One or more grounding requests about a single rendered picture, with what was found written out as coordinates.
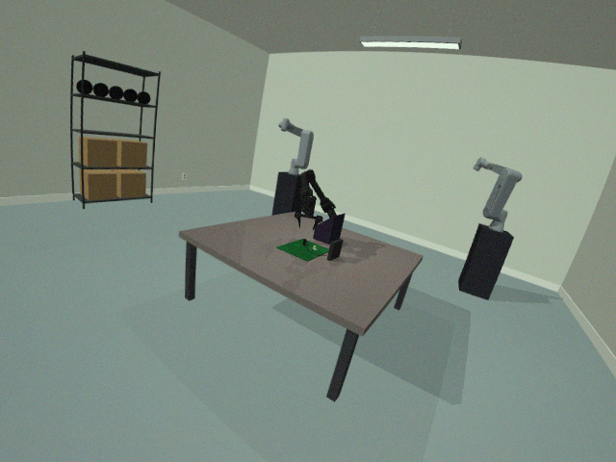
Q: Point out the green circuit board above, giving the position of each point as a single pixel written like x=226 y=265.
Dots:
x=299 y=250

